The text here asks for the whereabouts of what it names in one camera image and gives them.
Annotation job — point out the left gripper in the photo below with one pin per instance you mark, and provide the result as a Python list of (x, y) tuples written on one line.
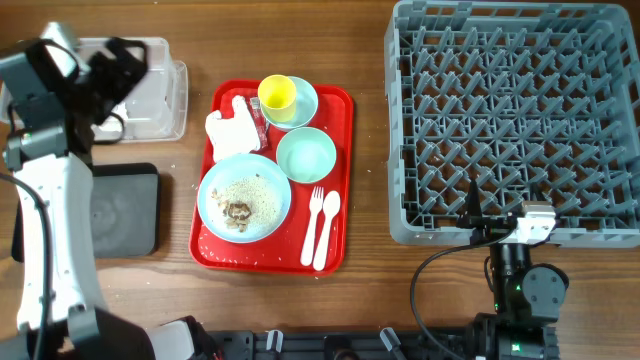
[(119, 84)]

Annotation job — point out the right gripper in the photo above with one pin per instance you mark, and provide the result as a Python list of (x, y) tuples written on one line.
[(473, 217)]

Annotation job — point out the white napkin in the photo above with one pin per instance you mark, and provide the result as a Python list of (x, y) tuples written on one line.
[(235, 135)]

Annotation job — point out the red snack wrapper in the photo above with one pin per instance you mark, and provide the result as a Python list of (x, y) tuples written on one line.
[(260, 123)]

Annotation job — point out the light blue plate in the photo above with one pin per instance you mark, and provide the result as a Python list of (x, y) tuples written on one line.
[(229, 170)]

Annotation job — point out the food scraps and rice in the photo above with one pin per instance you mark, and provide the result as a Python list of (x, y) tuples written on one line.
[(249, 203)]

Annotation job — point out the mint green bowl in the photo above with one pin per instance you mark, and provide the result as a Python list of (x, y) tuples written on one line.
[(306, 155)]

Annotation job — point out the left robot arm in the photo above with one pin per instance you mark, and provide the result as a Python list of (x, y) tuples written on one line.
[(52, 115)]

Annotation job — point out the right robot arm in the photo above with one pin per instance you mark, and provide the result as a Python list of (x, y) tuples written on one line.
[(527, 296)]

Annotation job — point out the clear plastic waste bin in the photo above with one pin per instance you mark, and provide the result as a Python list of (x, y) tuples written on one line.
[(156, 109)]

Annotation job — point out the grey dishwasher rack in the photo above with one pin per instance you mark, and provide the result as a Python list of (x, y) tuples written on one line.
[(513, 97)]

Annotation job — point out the black food waste tray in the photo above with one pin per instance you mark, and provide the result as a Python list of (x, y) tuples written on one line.
[(105, 211)]

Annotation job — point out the yellow plastic cup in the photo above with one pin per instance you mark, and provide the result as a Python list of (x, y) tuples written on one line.
[(277, 95)]

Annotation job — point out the white plastic spoon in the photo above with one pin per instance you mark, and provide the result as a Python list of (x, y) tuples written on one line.
[(331, 207)]

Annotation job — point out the white plastic fork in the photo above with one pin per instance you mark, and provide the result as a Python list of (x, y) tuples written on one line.
[(315, 206)]

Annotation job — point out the light blue small bowl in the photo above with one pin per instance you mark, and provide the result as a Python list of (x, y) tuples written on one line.
[(307, 102)]

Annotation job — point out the red serving tray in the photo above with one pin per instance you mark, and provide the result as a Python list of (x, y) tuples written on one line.
[(280, 252)]

